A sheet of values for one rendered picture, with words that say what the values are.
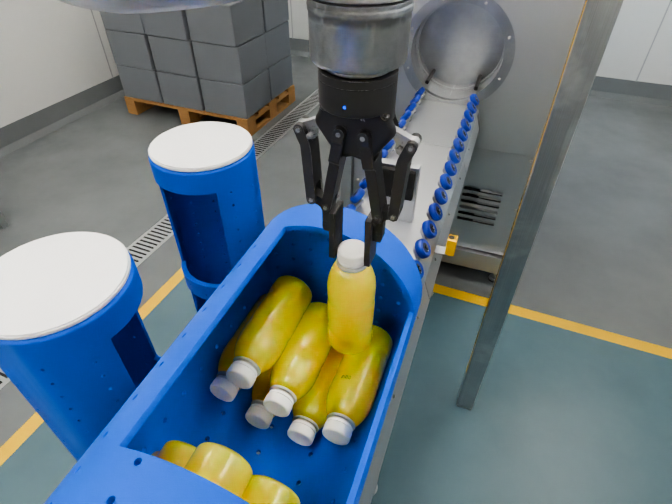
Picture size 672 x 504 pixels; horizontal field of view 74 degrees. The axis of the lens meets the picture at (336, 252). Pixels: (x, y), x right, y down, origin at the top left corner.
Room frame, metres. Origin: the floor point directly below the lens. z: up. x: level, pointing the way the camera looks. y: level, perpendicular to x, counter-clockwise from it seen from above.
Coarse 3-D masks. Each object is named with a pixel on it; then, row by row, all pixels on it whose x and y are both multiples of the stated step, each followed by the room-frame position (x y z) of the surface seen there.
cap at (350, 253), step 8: (352, 240) 0.45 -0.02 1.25; (344, 248) 0.43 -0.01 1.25; (352, 248) 0.43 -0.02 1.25; (360, 248) 0.43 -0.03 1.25; (344, 256) 0.41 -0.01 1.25; (352, 256) 0.41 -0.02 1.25; (360, 256) 0.41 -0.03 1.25; (344, 264) 0.41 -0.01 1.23; (352, 264) 0.41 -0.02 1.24; (360, 264) 0.41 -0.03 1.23
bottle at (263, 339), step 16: (272, 288) 0.48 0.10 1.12; (288, 288) 0.48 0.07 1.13; (304, 288) 0.49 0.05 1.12; (272, 304) 0.44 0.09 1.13; (288, 304) 0.45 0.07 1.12; (304, 304) 0.47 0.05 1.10; (256, 320) 0.41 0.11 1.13; (272, 320) 0.41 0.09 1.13; (288, 320) 0.42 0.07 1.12; (240, 336) 0.39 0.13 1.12; (256, 336) 0.39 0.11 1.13; (272, 336) 0.39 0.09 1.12; (288, 336) 0.41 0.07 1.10; (240, 352) 0.37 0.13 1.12; (256, 352) 0.37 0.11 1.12; (272, 352) 0.37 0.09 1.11; (256, 368) 0.35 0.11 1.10
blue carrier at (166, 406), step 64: (256, 256) 0.45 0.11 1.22; (320, 256) 0.55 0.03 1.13; (384, 256) 0.46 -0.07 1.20; (192, 320) 0.36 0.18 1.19; (384, 320) 0.51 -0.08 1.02; (192, 384) 0.36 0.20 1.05; (384, 384) 0.37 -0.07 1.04; (128, 448) 0.18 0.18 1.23; (256, 448) 0.31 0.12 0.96; (320, 448) 0.31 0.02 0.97
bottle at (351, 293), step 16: (336, 272) 0.42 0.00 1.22; (352, 272) 0.41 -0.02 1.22; (368, 272) 0.42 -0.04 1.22; (336, 288) 0.41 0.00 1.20; (352, 288) 0.40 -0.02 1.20; (368, 288) 0.41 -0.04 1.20; (336, 304) 0.40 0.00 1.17; (352, 304) 0.40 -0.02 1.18; (368, 304) 0.41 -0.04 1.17; (336, 320) 0.40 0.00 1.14; (352, 320) 0.40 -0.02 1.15; (368, 320) 0.41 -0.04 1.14; (336, 336) 0.40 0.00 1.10; (352, 336) 0.40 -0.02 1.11; (368, 336) 0.41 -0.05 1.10; (352, 352) 0.40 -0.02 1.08
